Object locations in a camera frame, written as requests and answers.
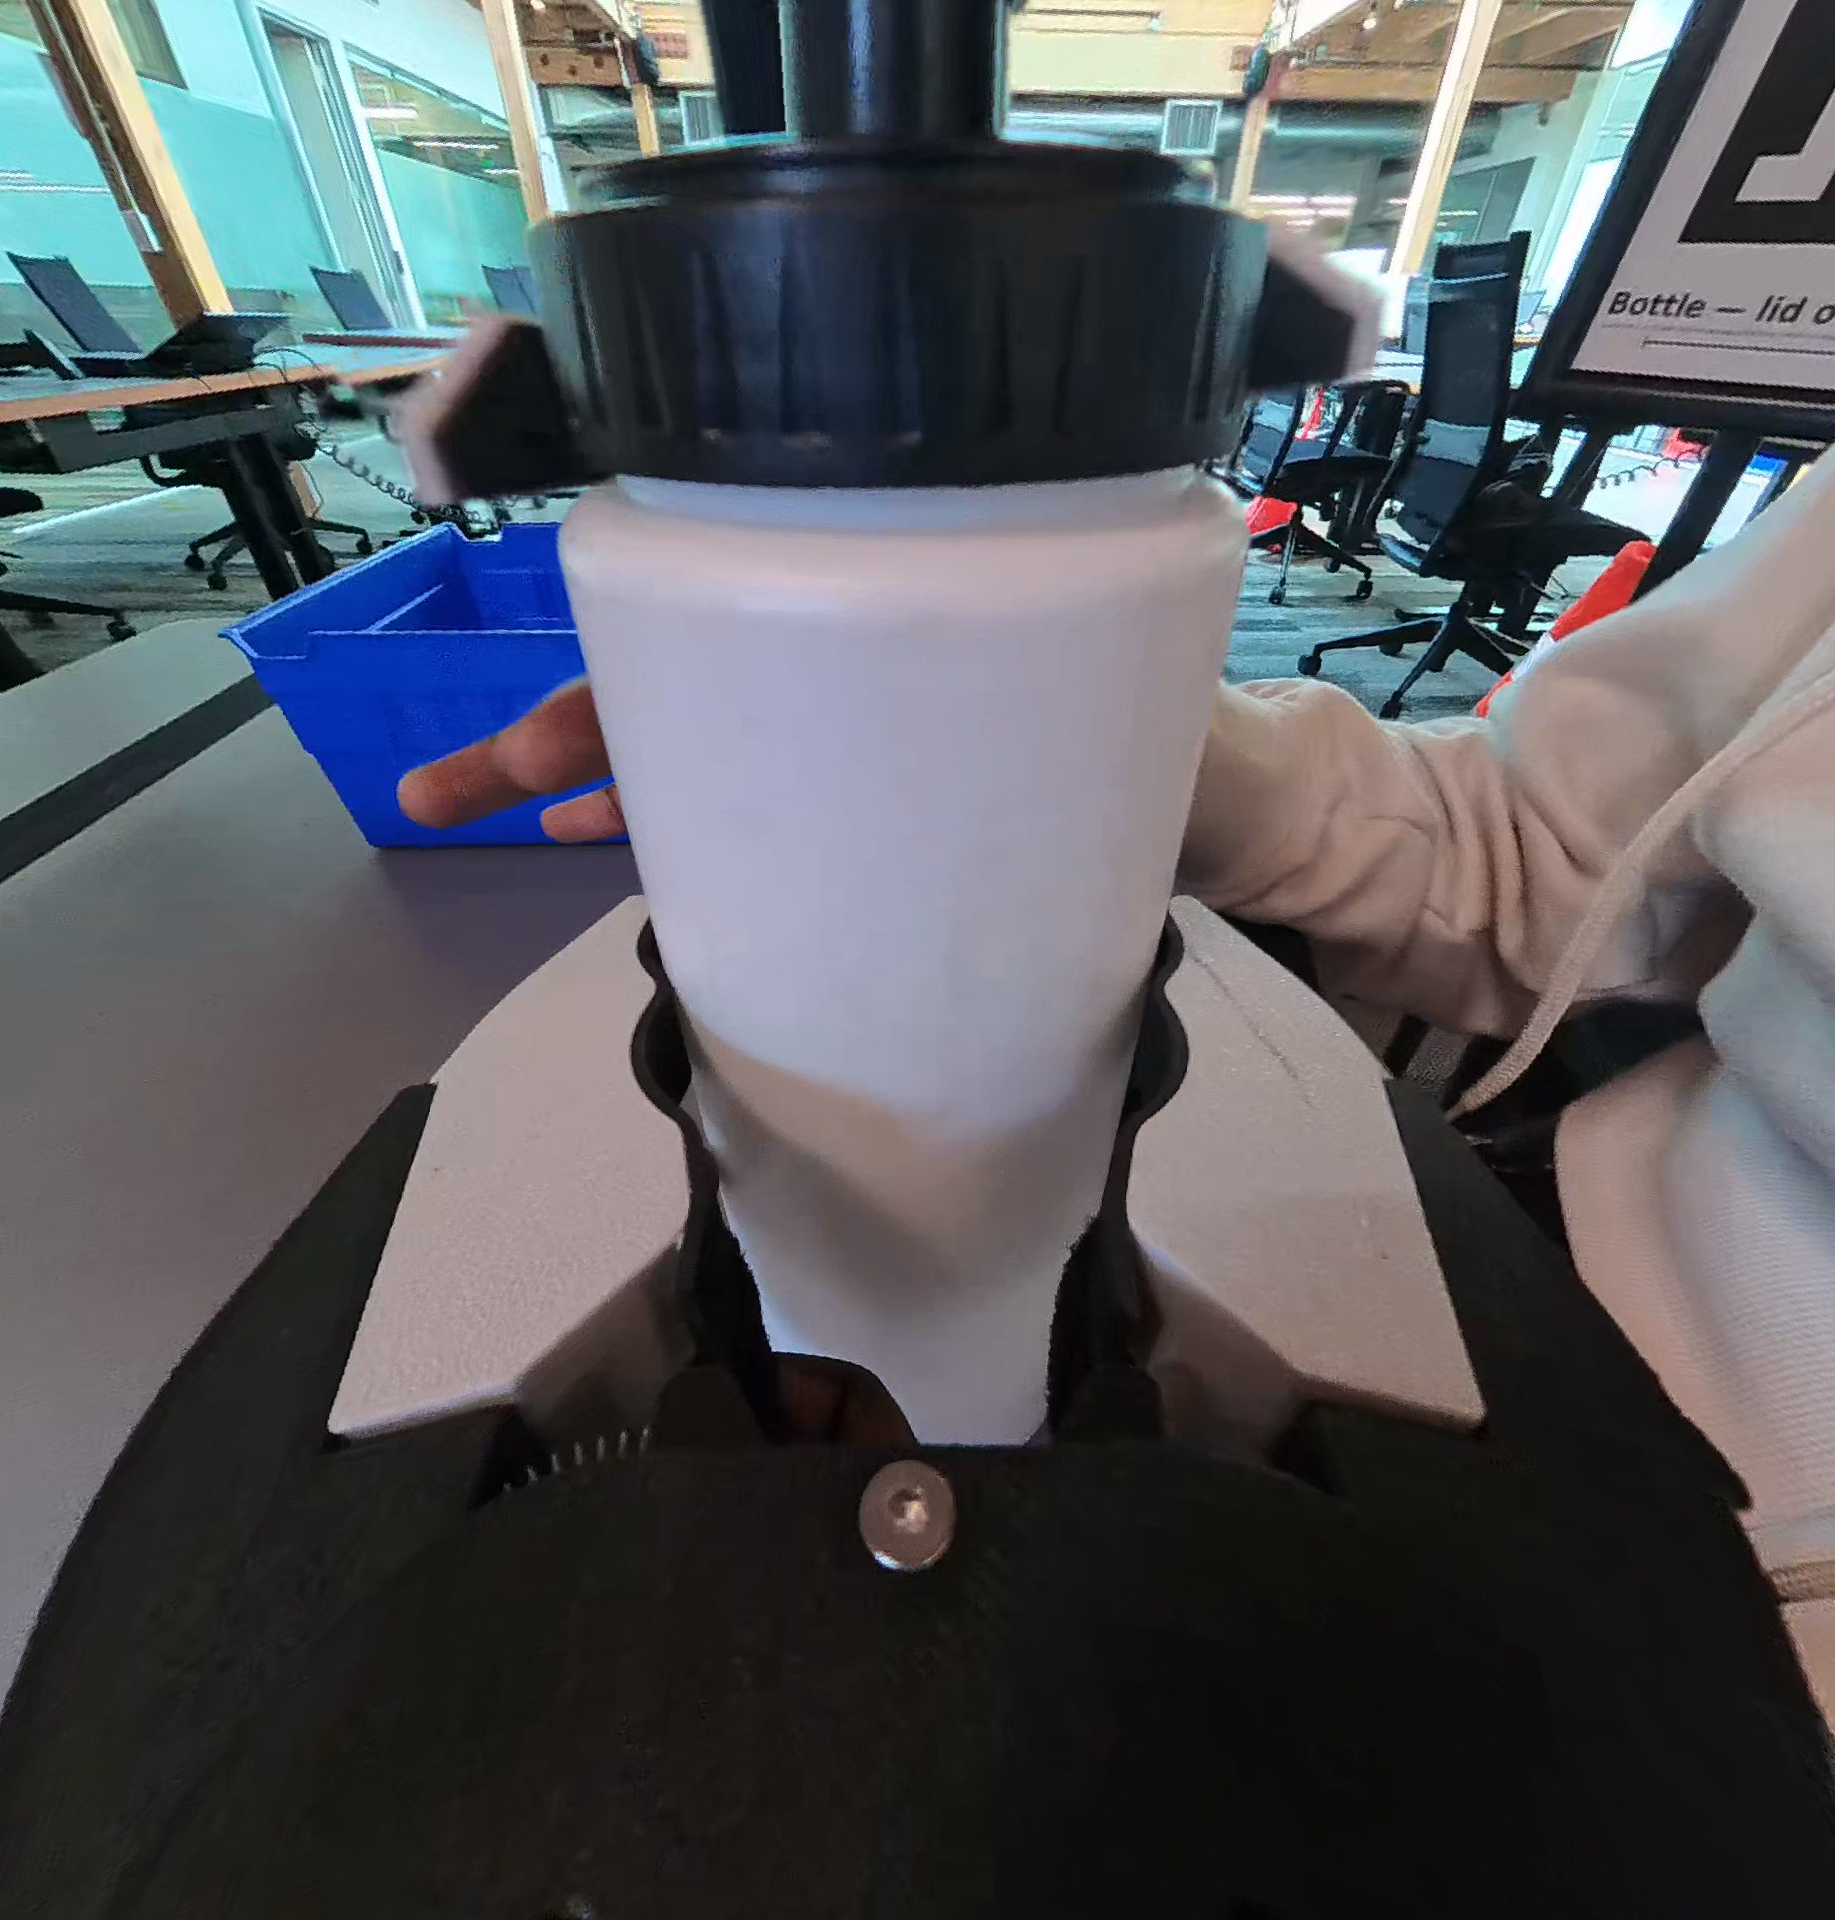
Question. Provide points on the white plastic bottle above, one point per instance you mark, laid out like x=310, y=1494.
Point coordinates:
x=887, y=751

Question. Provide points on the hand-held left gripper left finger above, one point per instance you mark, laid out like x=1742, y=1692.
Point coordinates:
x=527, y=1230

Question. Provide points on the black bottle lid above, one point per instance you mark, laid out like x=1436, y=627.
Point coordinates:
x=887, y=345

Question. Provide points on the orange cloth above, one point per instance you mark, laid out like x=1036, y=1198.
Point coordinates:
x=1599, y=592

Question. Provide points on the blue plastic bin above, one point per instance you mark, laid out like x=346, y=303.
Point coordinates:
x=408, y=706

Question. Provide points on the white wall vent grille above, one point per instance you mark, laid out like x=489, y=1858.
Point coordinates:
x=1189, y=126

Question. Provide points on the person's left hand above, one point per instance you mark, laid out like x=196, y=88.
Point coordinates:
x=835, y=1411

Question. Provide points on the person's right hand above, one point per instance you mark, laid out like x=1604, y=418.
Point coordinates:
x=513, y=756

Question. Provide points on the black laptop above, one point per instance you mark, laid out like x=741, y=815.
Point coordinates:
x=183, y=347

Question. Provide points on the wooden pillar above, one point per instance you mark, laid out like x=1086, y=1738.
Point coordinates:
x=514, y=120
x=137, y=165
x=1441, y=136

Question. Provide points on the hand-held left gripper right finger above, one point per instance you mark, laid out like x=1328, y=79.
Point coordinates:
x=1293, y=1230

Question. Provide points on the red bag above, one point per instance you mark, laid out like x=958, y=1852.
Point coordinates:
x=1274, y=525

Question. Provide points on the wooden top desk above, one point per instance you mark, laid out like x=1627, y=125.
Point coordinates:
x=108, y=393

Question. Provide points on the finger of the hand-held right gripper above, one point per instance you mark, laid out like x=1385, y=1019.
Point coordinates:
x=1314, y=322
x=498, y=420

